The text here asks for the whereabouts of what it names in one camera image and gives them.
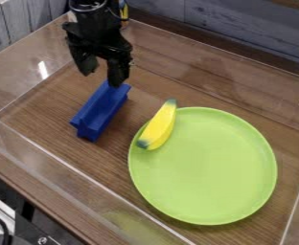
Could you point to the yellow labelled tin can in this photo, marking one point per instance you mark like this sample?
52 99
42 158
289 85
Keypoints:
125 13

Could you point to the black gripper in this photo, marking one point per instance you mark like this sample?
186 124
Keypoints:
95 37

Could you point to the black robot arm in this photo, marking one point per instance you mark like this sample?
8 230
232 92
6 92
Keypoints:
95 37

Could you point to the clear acrylic enclosure wall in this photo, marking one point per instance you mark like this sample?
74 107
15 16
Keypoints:
78 180

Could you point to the blue star-shaped block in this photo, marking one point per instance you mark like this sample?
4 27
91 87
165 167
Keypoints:
98 111

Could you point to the green round plate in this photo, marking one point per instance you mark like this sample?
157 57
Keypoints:
214 173

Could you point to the yellow toy banana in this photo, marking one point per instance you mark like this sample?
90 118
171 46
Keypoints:
158 129

